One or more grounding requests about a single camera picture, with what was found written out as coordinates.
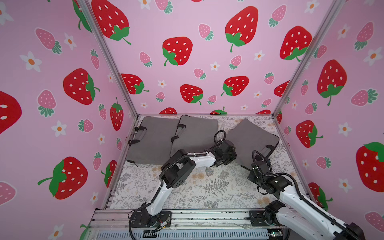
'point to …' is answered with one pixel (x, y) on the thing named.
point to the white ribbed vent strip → (180, 235)
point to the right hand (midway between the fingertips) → (250, 175)
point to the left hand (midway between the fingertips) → (240, 155)
